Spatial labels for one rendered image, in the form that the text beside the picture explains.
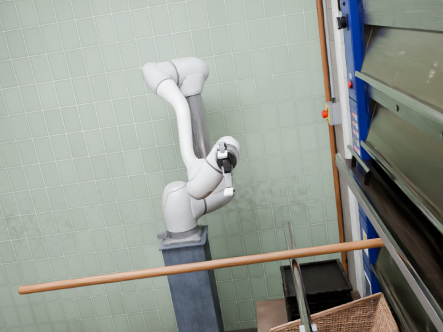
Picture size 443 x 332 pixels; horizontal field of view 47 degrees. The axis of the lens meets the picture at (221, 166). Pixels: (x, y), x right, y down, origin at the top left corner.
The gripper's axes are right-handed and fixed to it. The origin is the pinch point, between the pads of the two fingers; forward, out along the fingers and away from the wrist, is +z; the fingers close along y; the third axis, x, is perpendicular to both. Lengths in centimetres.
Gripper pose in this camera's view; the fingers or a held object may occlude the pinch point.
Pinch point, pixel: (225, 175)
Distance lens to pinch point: 170.7
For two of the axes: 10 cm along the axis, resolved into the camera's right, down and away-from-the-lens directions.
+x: -9.9, 1.4, 0.7
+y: 1.5, 9.5, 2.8
